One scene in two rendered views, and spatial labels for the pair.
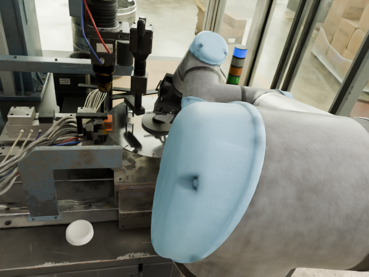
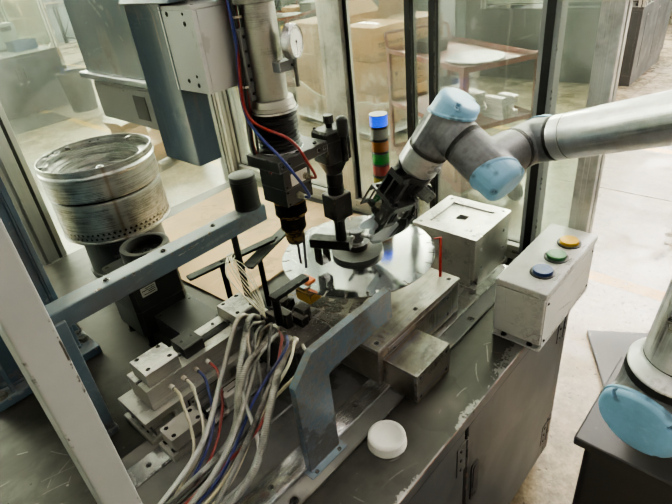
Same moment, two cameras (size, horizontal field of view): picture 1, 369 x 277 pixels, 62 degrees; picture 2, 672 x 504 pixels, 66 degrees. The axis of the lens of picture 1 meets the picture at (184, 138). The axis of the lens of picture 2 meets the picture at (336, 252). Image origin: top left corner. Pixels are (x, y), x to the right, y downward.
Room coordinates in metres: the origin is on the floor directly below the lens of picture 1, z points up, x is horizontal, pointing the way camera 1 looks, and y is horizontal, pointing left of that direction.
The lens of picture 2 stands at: (-0.03, 0.57, 1.53)
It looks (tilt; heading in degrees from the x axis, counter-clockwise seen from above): 31 degrees down; 332
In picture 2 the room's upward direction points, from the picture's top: 7 degrees counter-clockwise
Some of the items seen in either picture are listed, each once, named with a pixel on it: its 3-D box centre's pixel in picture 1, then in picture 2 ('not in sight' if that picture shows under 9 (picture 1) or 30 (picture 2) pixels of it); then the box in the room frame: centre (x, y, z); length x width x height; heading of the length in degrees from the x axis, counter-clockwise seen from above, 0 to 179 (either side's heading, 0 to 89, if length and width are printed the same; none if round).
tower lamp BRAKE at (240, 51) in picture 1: (240, 51); (378, 119); (1.00, -0.13, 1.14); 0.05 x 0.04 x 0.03; 17
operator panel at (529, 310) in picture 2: not in sight; (545, 283); (0.58, -0.27, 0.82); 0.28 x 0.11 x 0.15; 107
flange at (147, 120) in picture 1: (159, 119); (357, 246); (0.79, 0.09, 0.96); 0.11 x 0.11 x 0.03
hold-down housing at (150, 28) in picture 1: (140, 57); (333, 169); (0.74, 0.15, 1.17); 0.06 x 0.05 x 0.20; 98
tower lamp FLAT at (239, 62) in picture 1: (238, 60); (379, 132); (1.00, -0.13, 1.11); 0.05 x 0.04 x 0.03; 17
